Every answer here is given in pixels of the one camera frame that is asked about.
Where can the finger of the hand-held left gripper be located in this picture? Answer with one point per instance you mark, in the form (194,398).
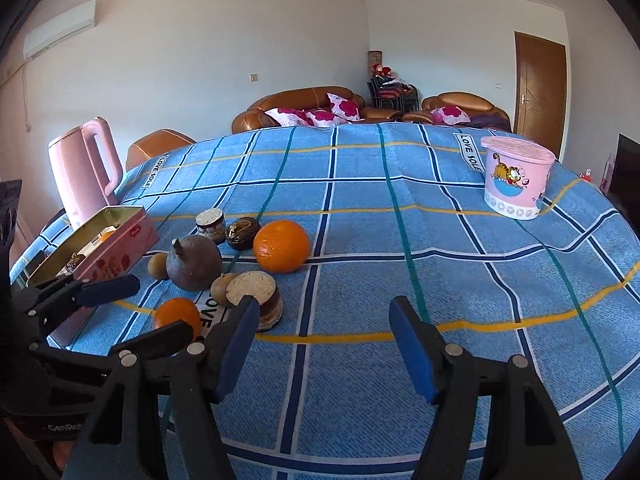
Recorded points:
(107,288)
(165,336)

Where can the pink cartoon cat bucket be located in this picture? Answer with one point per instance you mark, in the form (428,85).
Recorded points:
(515,180)

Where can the brown leather armchair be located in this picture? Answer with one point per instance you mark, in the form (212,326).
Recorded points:
(157,147)

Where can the blue checked tablecloth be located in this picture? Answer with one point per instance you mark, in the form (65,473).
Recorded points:
(400,260)

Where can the small red bottle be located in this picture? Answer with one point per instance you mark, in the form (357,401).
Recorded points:
(586,175)

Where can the stack of dark chairs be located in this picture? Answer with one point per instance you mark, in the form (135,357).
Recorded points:
(395,97)

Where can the black television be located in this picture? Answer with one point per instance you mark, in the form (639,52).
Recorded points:
(627,170)

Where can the white pink flowered pillow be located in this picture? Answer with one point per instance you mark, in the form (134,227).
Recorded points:
(283,116)
(450,115)
(325,117)
(345,106)

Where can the red clothes pile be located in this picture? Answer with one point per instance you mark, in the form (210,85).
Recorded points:
(385,72)

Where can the white wall air conditioner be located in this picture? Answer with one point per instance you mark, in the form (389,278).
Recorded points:
(57,30)

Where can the pink metal tin box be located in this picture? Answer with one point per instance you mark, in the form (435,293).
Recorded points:
(125,245)

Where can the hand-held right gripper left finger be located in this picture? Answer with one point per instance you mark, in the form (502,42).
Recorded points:
(235,347)

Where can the tall patterned floor vase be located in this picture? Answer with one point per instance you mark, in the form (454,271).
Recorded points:
(375,62)

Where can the dark brown round fruit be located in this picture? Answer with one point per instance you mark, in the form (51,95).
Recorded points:
(195,266)

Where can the pink electric kettle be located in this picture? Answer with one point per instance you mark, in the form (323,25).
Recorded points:
(75,175)

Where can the long brown leather sofa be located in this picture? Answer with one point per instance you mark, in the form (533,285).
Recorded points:
(300,97)

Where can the wrapped pastry with white top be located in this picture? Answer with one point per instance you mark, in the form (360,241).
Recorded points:
(75,260)

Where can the brown kiwi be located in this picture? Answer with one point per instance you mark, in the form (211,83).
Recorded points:
(159,265)
(221,287)

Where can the purple cloth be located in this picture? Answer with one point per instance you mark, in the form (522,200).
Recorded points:
(489,121)

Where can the large wrapped round pastry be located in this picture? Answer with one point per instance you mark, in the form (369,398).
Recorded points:
(252,285)

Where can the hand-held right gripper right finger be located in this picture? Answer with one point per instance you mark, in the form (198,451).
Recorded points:
(415,355)

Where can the short brown leather sofa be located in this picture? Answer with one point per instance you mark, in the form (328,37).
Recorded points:
(460,100)

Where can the brown wooden door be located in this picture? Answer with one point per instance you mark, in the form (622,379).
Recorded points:
(540,90)

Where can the large orange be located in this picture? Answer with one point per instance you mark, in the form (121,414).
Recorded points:
(281,246)

